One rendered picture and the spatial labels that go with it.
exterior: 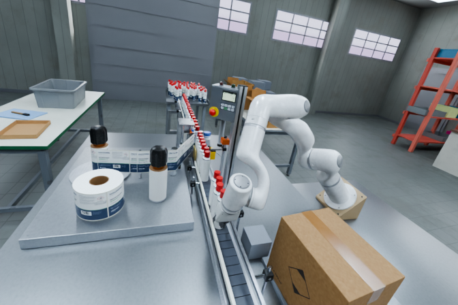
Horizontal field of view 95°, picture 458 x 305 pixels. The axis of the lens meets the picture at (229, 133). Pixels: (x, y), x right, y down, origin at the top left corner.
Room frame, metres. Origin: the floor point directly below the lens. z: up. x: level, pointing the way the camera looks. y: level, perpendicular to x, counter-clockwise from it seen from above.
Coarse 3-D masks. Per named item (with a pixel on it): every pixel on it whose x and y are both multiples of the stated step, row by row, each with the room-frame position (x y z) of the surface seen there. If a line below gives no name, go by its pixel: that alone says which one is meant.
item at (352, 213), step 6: (360, 192) 1.10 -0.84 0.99; (318, 198) 1.18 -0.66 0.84; (360, 198) 1.06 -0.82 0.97; (366, 198) 1.05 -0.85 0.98; (324, 204) 1.12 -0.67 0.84; (354, 204) 1.04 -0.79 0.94; (360, 204) 1.04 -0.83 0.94; (336, 210) 1.05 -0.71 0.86; (342, 210) 1.04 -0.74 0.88; (348, 210) 1.03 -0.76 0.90; (354, 210) 1.04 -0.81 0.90; (360, 210) 1.05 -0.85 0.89; (342, 216) 1.02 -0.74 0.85; (348, 216) 1.03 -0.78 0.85; (354, 216) 1.04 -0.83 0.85
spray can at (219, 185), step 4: (216, 184) 0.82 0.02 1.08; (220, 184) 0.82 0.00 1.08; (216, 188) 0.82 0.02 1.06; (220, 188) 0.81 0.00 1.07; (216, 192) 0.81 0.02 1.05; (216, 196) 0.80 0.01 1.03; (212, 200) 0.82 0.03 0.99; (216, 200) 0.80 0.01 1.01; (212, 204) 0.81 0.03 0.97; (212, 208) 0.81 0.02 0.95; (212, 212) 0.81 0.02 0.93; (212, 216) 0.80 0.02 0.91
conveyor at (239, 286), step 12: (204, 192) 1.01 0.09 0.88; (228, 240) 0.70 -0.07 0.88; (216, 252) 0.64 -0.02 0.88; (228, 252) 0.65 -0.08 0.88; (228, 264) 0.59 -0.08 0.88; (240, 264) 0.60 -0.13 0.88; (228, 276) 0.54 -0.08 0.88; (240, 276) 0.55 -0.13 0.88; (240, 288) 0.51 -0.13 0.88; (228, 300) 0.46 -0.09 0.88; (240, 300) 0.47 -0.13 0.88; (252, 300) 0.47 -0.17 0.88
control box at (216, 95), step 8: (216, 88) 1.17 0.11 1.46; (224, 88) 1.17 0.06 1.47; (216, 96) 1.17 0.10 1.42; (216, 104) 1.17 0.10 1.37; (232, 104) 1.14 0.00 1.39; (216, 112) 1.17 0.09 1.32; (224, 112) 1.16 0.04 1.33; (232, 112) 1.14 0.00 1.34; (224, 120) 1.16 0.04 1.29; (232, 120) 1.14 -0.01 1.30
